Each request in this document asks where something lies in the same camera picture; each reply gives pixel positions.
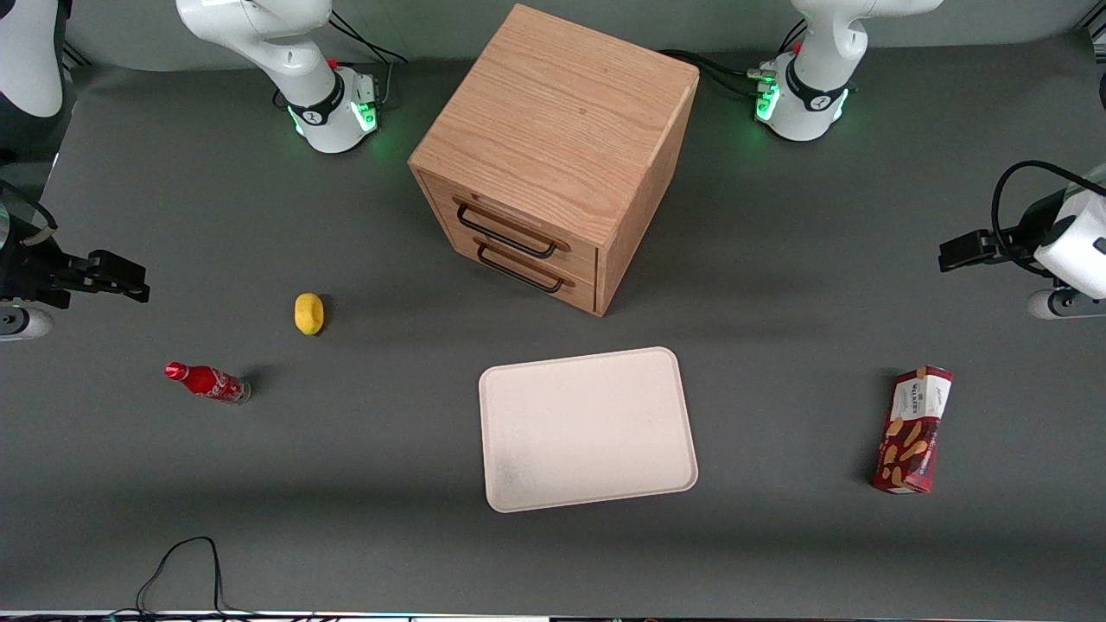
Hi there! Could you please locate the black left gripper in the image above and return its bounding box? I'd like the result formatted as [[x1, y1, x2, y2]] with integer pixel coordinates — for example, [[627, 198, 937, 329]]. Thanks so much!
[[938, 187, 1083, 274]]

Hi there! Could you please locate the wooden drawer front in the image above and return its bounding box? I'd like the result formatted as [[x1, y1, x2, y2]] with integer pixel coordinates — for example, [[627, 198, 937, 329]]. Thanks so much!
[[429, 214, 600, 315], [418, 170, 601, 279]]

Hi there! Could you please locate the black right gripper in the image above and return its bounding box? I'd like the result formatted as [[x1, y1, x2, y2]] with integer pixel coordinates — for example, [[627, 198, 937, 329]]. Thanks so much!
[[0, 226, 150, 310]]

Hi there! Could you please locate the black right base cable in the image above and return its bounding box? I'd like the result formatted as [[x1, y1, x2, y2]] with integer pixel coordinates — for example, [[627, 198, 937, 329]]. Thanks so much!
[[328, 9, 410, 110]]

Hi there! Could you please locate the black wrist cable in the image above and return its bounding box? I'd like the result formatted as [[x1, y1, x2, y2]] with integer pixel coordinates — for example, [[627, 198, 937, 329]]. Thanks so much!
[[0, 179, 60, 251], [990, 160, 1106, 277]]

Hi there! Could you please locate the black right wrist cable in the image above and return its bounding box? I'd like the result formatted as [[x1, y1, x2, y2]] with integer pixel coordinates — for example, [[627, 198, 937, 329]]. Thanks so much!
[[0, 179, 60, 251]]

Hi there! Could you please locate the oak wooden drawer cabinet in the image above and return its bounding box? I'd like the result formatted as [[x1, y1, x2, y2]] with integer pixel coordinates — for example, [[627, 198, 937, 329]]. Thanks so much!
[[408, 3, 701, 318]]

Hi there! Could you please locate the red cola bottle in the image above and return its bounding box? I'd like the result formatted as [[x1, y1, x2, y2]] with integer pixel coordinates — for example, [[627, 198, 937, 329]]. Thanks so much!
[[164, 361, 252, 405]]

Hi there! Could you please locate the cream plastic tray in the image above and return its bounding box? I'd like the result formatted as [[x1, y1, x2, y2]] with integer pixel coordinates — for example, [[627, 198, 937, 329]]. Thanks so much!
[[478, 346, 699, 514]]

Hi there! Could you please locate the thin black looped table cable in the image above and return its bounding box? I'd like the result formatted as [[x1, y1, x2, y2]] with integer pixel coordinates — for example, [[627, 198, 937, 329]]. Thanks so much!
[[132, 536, 260, 619]]

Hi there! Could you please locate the dark grey table mat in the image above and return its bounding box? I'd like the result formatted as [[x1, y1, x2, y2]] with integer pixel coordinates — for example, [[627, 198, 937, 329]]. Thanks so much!
[[0, 30, 1106, 616]]

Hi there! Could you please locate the black metal drawer handle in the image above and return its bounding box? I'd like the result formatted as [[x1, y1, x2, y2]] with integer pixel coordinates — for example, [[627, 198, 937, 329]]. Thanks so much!
[[476, 241, 566, 295], [454, 200, 559, 260]]

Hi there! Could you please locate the thick black left base cable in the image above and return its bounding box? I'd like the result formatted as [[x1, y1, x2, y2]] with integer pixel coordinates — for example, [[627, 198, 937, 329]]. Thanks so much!
[[659, 49, 766, 98]]

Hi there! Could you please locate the yellow lemon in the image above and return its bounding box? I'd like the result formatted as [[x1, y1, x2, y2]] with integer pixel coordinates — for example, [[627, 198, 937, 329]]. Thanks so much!
[[294, 293, 326, 336]]

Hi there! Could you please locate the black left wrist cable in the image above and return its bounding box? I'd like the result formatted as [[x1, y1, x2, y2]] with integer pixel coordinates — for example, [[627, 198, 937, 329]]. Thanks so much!
[[990, 160, 1106, 277]]

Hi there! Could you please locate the red cookie box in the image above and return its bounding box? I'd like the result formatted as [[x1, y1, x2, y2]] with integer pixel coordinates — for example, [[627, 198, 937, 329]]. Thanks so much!
[[871, 365, 954, 495]]

